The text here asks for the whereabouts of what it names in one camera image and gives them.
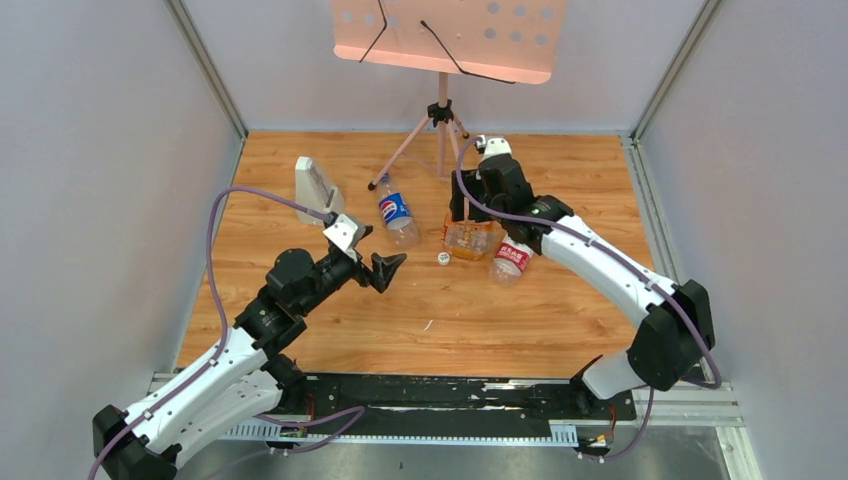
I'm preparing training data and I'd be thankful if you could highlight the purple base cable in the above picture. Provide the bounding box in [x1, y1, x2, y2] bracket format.
[198, 405, 367, 480]

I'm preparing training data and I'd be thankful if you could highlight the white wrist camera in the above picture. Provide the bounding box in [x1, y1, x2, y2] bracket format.
[474, 135, 512, 160]
[323, 214, 363, 257]

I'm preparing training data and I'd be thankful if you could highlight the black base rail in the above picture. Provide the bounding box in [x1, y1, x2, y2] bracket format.
[272, 373, 637, 439]

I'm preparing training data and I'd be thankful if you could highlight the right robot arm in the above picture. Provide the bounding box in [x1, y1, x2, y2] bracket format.
[452, 153, 722, 418]

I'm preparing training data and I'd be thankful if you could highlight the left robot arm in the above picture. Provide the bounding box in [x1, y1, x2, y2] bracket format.
[93, 215, 407, 479]

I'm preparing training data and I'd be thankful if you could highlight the red cap water bottle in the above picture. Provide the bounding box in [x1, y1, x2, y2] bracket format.
[490, 234, 535, 286]

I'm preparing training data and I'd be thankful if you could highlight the blue label pepsi bottle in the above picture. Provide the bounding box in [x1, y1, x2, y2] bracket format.
[374, 174, 421, 248]

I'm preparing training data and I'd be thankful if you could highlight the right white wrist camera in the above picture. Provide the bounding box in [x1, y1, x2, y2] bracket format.
[474, 135, 512, 160]

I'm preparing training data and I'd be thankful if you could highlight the pink music stand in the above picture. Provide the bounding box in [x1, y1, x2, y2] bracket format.
[331, 0, 568, 180]

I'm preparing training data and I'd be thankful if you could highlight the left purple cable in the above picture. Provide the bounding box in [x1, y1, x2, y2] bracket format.
[87, 186, 333, 480]

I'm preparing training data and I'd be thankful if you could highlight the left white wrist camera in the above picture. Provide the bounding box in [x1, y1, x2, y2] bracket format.
[323, 214, 363, 257]

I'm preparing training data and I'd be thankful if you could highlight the orange label tea bottle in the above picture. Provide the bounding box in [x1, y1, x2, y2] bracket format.
[442, 212, 495, 261]

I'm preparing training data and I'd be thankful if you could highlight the white wedge stand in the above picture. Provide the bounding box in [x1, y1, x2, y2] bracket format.
[294, 156, 346, 214]

